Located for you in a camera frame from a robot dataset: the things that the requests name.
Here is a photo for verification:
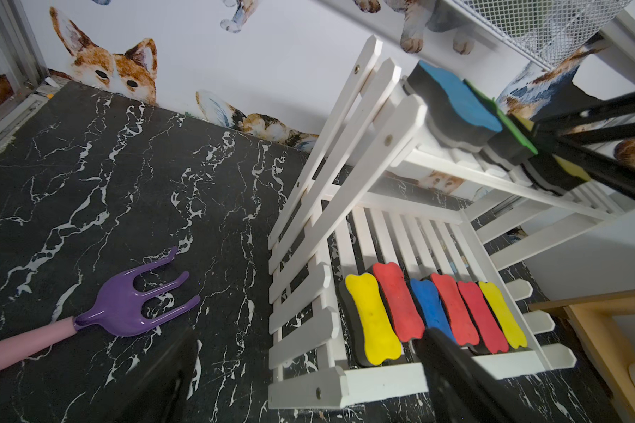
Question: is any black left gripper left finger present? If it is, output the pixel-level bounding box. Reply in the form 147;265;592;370
100;327;198;422

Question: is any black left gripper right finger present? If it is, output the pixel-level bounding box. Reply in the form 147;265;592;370
415;328;544;422

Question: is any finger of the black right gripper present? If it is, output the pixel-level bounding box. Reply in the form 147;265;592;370
534;139;635;200
533;92;635;146

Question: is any yellow eraser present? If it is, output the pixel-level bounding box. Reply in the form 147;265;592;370
340;273;403;367
479;282;528;349
508;114;591;197

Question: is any blue eraser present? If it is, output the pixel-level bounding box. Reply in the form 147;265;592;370
403;61;503;153
410;278;456;342

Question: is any light wooden corner shelf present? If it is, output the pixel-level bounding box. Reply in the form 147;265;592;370
528;290;635;422

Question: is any white wooden slatted shelf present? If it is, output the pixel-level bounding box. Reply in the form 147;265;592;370
268;36;635;410

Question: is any red eraser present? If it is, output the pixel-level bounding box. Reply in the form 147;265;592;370
430;273;480;347
372;262;425;342
457;282;510;354

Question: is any purple pink toy rake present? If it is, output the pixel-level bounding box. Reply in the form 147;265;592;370
0;247;200;371

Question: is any white wire mesh basket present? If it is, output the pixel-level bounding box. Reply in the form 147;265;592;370
450;0;629;71

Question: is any aluminium frame post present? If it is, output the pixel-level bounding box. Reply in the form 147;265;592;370
0;1;49;92

